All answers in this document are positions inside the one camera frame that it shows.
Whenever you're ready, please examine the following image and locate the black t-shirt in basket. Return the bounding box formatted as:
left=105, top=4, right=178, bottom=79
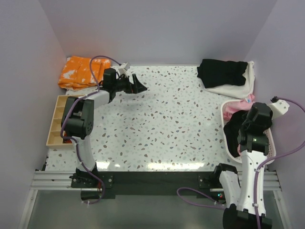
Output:
left=224, top=110, right=248, bottom=158

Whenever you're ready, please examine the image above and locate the white plastic laundry basket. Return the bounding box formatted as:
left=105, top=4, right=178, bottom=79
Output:
left=220, top=99, right=276, bottom=164

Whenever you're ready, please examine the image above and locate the black folded t-shirt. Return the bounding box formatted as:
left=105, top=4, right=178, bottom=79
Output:
left=197, top=59, right=248, bottom=88

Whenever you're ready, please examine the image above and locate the pink t-shirt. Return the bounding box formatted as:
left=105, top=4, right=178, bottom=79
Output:
left=223, top=94, right=255, bottom=121

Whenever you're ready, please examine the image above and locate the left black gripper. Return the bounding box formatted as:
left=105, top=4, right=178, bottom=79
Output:
left=113, top=74, right=147, bottom=94

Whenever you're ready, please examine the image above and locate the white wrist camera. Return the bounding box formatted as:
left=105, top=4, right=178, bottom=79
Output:
left=268, top=96, right=290, bottom=119
left=117, top=62, right=131, bottom=76

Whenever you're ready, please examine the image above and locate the aluminium rail frame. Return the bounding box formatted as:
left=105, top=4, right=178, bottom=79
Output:
left=30, top=155, right=81, bottom=191

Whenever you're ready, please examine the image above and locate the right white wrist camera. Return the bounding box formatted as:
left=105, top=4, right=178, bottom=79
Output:
left=268, top=96, right=290, bottom=119

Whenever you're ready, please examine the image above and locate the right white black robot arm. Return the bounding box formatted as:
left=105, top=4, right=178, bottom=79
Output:
left=209, top=103, right=273, bottom=229

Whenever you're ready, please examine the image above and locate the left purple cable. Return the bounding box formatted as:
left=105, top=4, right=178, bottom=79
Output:
left=59, top=55, right=122, bottom=205

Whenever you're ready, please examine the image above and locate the orange white folded t-shirt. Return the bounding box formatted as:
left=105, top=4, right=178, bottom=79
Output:
left=58, top=56, right=111, bottom=91

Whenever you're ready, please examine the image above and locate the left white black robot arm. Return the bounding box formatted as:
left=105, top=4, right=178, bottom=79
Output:
left=60, top=68, right=147, bottom=187

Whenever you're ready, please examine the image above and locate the wooden compartment tray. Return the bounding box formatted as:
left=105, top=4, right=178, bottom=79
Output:
left=46, top=95, right=73, bottom=149

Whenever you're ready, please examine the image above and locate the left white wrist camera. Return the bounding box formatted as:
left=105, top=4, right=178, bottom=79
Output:
left=117, top=62, right=131, bottom=76

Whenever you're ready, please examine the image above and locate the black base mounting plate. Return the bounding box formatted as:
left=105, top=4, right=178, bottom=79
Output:
left=69, top=171, right=222, bottom=200

